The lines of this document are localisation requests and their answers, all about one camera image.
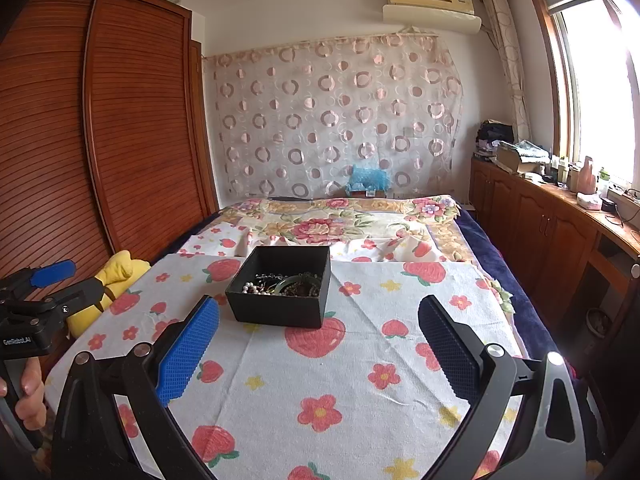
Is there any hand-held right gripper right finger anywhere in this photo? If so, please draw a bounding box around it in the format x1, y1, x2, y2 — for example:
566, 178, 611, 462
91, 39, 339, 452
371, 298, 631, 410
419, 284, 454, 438
417, 294, 586, 480

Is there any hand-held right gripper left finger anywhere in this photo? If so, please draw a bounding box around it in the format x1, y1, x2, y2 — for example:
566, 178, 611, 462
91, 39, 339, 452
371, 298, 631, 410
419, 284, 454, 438
51, 294, 221, 480

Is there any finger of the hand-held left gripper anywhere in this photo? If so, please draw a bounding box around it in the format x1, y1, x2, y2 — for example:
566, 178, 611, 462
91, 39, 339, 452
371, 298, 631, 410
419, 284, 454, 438
0, 259, 77, 293
47, 280, 113, 313

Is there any black cardboard box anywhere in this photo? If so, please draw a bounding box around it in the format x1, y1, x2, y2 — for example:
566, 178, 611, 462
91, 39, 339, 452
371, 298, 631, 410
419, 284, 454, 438
225, 245, 332, 330

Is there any pale green jade bangle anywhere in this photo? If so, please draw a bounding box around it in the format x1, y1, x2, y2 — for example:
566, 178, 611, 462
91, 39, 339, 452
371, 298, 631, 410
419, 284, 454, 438
277, 274, 321, 297

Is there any person's left hand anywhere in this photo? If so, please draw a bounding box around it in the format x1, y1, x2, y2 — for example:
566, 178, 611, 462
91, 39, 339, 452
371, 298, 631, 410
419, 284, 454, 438
0, 359, 48, 432

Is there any yellow plush toy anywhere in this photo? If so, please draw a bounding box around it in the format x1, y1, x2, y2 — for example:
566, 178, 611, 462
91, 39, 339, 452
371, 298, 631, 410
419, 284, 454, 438
67, 250, 153, 338

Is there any dark blue bed sheet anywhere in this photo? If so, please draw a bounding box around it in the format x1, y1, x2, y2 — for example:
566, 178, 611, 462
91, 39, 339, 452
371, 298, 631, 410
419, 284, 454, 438
457, 207, 566, 361

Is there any strawberry print blanket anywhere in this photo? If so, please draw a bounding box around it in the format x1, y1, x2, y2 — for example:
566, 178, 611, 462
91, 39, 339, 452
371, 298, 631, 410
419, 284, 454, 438
45, 252, 528, 480

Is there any waste bin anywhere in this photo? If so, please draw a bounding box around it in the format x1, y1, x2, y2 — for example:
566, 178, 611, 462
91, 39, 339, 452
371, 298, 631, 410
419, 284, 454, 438
585, 307, 613, 348

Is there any wooden side cabinet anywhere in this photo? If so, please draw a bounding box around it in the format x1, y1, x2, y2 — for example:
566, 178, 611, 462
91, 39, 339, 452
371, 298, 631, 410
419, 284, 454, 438
470, 157, 640, 361

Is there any wooden slatted wardrobe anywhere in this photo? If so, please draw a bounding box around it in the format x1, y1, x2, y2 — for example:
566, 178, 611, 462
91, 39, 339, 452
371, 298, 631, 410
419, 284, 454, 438
0, 0, 221, 281

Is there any floral blanket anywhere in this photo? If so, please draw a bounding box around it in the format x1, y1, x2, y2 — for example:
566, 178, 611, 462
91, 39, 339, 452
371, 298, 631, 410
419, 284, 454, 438
200, 195, 516, 316

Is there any blue mesh bag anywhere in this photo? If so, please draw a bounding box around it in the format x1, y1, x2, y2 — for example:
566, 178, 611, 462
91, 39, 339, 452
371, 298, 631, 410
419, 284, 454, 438
346, 164, 391, 192

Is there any pile of dark clothes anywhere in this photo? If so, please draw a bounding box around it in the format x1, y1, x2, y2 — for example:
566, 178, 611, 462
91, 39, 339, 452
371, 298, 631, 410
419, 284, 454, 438
475, 120, 516, 158

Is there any pink bottle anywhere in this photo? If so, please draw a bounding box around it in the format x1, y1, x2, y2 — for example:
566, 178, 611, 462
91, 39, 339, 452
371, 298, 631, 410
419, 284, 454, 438
577, 156, 598, 193

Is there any circle pattern window curtain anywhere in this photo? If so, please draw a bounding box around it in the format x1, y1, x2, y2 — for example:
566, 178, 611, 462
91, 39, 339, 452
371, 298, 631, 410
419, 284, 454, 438
481, 0, 533, 136

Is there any window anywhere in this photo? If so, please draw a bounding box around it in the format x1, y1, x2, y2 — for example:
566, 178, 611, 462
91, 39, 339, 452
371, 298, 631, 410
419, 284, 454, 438
525, 0, 640, 186

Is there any circle pattern wall curtain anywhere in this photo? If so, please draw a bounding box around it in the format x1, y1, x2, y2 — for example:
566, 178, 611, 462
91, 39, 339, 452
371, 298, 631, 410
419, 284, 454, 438
202, 34, 463, 201

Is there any wall air conditioner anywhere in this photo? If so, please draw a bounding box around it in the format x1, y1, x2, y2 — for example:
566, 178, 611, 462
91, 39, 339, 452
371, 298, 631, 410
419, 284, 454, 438
382, 0, 482, 36

